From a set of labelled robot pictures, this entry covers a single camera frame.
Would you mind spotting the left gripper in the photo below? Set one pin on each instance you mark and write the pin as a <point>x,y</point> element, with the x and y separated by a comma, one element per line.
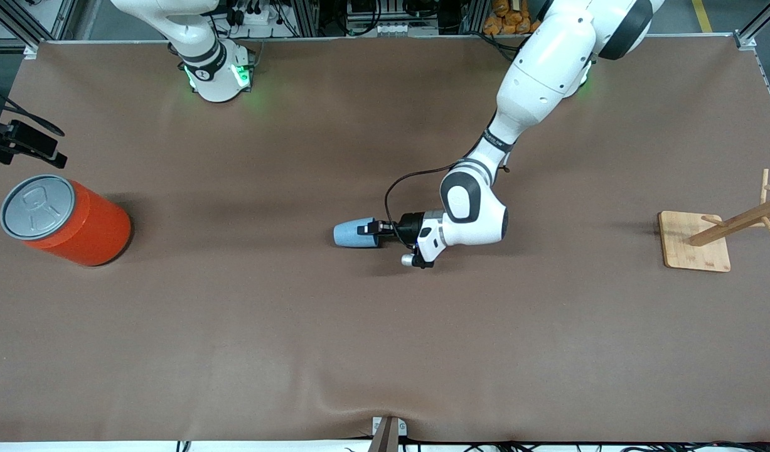
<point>409,226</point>

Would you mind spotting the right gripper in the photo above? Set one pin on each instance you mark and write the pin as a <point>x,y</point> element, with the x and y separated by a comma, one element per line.
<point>22,139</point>

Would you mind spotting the light blue plastic cup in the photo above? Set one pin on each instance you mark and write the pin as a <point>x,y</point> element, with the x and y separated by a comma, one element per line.
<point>347,233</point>

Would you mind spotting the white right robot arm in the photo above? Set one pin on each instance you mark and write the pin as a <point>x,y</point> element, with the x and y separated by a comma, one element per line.
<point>215,69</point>

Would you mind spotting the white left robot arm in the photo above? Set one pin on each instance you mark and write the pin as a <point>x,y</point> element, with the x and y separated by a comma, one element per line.
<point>541,69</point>

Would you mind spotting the grey cylinder on left gripper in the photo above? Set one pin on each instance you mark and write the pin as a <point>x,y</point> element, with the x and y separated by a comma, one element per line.
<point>410,259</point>

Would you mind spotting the brown table mat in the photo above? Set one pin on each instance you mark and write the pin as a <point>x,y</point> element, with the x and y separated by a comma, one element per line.
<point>384,314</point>

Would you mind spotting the orange can with silver lid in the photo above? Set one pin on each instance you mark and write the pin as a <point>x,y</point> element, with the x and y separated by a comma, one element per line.
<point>90,226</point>

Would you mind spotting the white terminal block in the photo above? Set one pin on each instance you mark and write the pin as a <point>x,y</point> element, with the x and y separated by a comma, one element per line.
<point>403,29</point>

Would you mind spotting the bag of orange snacks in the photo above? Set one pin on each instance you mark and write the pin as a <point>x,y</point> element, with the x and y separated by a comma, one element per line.
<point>504,22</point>

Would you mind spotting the white power strip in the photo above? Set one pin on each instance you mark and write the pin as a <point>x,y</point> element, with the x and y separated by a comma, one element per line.
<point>253,17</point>

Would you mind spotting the wooden mug tree stand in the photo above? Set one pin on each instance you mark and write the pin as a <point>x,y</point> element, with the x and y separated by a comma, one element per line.
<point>692,251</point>

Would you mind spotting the metal table corner bracket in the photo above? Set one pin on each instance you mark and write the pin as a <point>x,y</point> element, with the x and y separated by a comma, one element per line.
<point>748,40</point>
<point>31,51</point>

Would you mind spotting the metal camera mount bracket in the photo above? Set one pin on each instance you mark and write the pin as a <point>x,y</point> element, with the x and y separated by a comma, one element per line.
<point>388,436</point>

